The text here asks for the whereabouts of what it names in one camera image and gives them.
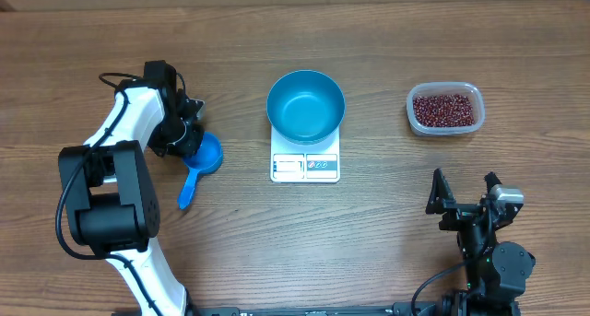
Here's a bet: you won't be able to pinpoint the teal metal bowl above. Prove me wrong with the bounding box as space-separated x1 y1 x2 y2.
265 69 347 144

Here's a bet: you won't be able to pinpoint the clear plastic container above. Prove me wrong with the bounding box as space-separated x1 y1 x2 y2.
406 82 486 136

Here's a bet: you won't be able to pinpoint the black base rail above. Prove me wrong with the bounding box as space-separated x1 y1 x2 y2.
110 301 522 316

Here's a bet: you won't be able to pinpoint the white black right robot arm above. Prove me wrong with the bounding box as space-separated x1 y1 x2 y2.
410 169 536 316

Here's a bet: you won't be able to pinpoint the white digital kitchen scale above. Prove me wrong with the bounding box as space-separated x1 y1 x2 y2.
269 127 341 183

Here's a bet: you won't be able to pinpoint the red beans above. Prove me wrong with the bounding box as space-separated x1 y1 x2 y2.
412 94 475 127

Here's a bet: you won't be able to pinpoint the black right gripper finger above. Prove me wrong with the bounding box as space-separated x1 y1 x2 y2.
484 171 502 197
425 169 456 215

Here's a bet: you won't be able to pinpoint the blue plastic measuring scoop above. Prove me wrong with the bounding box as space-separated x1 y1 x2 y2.
177 132 223 210

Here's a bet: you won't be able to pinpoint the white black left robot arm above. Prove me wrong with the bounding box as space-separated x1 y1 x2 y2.
55 60 204 315

